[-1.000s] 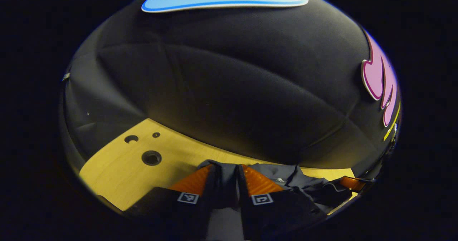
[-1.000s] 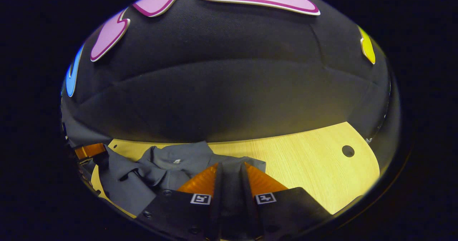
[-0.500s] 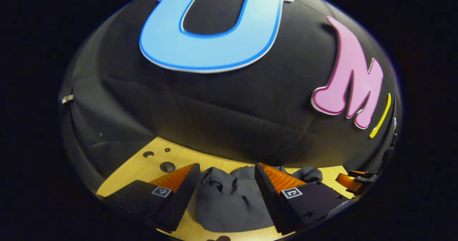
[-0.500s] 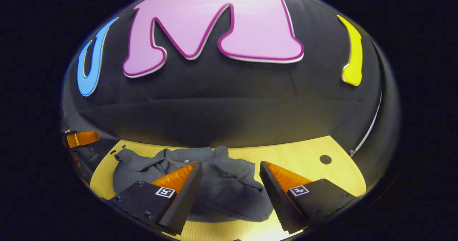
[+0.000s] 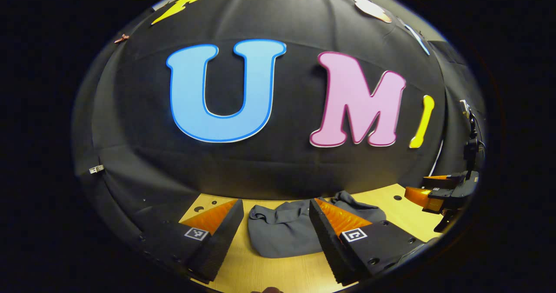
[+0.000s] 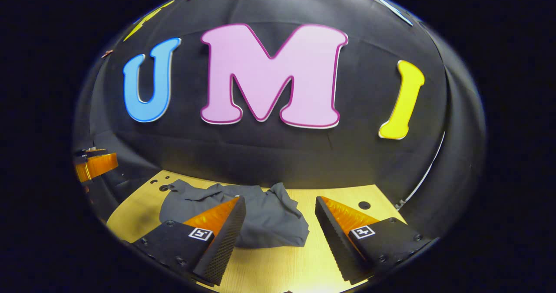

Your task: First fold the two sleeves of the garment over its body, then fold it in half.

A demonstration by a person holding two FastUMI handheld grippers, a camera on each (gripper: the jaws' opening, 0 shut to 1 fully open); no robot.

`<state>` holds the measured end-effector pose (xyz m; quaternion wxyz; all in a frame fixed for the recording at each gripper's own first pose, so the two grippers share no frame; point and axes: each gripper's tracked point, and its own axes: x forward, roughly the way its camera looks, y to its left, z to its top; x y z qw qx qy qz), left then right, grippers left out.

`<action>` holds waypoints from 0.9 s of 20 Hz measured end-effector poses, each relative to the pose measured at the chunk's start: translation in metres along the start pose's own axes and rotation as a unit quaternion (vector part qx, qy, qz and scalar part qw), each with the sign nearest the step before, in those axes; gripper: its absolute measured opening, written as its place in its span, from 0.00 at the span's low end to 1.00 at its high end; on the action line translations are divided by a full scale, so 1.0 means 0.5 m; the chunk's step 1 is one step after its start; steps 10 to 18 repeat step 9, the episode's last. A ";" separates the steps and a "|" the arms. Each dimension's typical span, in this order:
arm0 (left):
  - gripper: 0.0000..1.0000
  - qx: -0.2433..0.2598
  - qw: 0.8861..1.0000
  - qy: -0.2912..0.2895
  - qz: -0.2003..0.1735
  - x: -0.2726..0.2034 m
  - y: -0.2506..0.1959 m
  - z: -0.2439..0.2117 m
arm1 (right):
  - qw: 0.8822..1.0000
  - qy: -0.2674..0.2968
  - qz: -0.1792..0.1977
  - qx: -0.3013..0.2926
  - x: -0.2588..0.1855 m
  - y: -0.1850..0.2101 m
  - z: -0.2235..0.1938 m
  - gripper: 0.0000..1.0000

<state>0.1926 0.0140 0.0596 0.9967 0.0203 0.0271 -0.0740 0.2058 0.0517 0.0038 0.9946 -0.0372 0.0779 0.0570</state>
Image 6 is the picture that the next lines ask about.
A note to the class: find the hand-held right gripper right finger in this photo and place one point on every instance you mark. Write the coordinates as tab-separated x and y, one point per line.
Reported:
334	241

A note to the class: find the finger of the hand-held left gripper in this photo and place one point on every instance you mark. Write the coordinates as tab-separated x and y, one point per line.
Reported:
100	164

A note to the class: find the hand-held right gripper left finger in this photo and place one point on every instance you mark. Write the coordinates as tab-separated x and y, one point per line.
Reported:
228	236

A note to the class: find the grey button shirt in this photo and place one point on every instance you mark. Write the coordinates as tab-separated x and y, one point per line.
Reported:
269	219

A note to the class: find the black backdrop cloth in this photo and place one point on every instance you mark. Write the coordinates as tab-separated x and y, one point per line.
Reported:
260	154

